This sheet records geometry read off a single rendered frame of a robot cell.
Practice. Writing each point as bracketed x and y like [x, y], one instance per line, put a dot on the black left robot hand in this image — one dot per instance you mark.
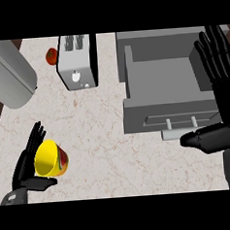
[23, 167]

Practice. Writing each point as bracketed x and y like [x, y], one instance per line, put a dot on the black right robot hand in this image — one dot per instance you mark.
[224, 106]

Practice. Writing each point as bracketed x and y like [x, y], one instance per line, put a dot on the yellow cup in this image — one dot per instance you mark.
[52, 158]

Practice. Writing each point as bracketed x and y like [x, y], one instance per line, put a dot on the grey rounded appliance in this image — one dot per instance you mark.
[8, 74]

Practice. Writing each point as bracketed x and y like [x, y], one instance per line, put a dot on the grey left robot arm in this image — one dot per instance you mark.
[14, 197]

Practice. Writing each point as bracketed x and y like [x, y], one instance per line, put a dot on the grey open drawer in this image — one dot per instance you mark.
[167, 90]

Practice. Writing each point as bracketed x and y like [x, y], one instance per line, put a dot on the silver toaster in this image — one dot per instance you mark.
[77, 62]

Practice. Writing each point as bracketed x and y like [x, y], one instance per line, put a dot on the red tomato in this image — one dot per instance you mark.
[51, 56]

